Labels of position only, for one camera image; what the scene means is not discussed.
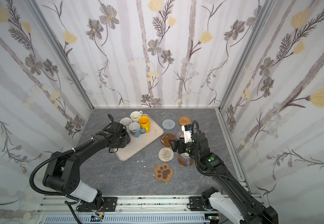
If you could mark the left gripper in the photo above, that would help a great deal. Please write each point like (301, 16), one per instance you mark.
(120, 131)

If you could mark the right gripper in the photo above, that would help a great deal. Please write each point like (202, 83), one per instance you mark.
(179, 146)

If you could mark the purple mug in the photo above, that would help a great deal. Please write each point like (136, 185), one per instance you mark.
(185, 158)

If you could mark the beige serving tray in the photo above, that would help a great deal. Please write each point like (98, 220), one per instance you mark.
(137, 144)

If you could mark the rattan woven round coaster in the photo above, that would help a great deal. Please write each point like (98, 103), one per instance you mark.
(184, 121)

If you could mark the white patterned round coaster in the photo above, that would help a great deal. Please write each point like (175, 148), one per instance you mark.
(166, 154)

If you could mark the glossy brown round coaster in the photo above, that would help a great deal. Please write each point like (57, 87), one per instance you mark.
(165, 139)

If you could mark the blue woven round coaster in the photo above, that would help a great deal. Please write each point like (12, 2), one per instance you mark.
(168, 124)

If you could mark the brown paw print coaster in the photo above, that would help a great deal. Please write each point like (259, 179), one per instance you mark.
(163, 172)

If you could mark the pink flower silicone coaster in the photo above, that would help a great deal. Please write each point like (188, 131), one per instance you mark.
(179, 135)

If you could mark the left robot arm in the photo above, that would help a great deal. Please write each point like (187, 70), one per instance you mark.
(63, 169)

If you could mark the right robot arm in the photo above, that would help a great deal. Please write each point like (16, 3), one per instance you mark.
(242, 208)

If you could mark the white mug back middle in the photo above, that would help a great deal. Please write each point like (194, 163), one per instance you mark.
(126, 121)

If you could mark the light blue mug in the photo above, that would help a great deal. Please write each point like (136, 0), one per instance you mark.
(136, 130)

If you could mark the yellow mug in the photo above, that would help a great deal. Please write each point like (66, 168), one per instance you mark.
(144, 122)

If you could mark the white mug with handle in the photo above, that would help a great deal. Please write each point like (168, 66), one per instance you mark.
(136, 115)

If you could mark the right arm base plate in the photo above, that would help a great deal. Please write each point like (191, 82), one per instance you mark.
(199, 203)

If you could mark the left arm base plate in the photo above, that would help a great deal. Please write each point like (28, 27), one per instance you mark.
(101, 204)

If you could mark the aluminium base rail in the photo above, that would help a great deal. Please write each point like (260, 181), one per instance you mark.
(54, 205)

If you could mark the white cable duct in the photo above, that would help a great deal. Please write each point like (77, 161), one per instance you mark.
(144, 219)

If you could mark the left corner aluminium post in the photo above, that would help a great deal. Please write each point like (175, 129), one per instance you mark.
(58, 49)

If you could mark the corner aluminium post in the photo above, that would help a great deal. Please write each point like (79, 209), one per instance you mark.
(58, 49)
(258, 27)

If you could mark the right corner aluminium post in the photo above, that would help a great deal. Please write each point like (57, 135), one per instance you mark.
(258, 27)

